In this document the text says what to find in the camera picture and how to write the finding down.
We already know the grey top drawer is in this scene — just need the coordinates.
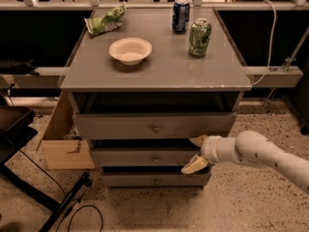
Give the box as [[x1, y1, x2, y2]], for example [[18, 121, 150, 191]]
[[72, 112, 237, 140]]

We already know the grey drawer cabinet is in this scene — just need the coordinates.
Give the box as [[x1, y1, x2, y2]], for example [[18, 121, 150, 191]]
[[61, 9, 251, 174]]

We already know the black floor cable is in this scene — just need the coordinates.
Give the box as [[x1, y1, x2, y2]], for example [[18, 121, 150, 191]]
[[18, 149, 104, 232]]

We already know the black stand frame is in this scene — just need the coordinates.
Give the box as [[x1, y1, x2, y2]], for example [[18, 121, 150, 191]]
[[0, 105, 92, 232]]

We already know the grey bottom drawer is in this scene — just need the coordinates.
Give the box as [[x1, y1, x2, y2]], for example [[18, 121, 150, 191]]
[[102, 172, 211, 188]]

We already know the grey middle drawer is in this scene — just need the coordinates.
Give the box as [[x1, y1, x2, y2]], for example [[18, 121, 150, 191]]
[[91, 147, 200, 166]]

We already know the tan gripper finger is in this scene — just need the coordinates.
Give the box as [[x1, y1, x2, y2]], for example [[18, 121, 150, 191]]
[[189, 134, 208, 147], [182, 155, 209, 175]]

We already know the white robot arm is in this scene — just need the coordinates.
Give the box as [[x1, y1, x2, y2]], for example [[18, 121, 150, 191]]
[[182, 130, 309, 193]]

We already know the black cloth item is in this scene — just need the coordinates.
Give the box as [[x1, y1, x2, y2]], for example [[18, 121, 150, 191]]
[[0, 60, 39, 75]]

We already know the blue soda can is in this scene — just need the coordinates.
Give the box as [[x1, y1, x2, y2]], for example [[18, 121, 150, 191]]
[[172, 0, 190, 34]]

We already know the green chip bag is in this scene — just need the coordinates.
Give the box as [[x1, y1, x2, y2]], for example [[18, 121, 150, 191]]
[[84, 4, 126, 36]]

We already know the grey drawer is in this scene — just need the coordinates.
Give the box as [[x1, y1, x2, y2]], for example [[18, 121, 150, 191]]
[[91, 147, 200, 166], [102, 172, 211, 188], [72, 112, 237, 140]]

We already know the cardboard box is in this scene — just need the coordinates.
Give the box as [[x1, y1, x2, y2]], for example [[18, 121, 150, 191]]
[[41, 93, 95, 169]]

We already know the white cable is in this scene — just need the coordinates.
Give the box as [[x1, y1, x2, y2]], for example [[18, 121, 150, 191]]
[[250, 0, 278, 87]]

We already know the green soda can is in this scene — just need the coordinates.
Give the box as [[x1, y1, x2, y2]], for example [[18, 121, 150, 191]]
[[189, 17, 211, 57]]

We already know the white paper bowl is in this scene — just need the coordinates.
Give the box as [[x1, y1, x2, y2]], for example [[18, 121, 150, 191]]
[[109, 38, 153, 66]]

